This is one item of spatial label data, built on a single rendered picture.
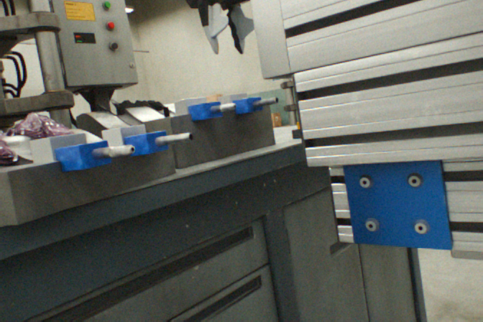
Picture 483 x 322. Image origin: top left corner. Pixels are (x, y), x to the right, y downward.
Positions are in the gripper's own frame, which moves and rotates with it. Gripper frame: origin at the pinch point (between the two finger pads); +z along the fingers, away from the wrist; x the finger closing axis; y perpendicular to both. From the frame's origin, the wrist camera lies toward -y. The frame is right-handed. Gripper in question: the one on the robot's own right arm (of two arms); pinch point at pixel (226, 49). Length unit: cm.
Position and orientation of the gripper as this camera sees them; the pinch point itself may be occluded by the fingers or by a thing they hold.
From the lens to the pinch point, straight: 80.7
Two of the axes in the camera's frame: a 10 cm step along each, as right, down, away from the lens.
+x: 6.9, -1.5, 7.0
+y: 7.0, -0.7, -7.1
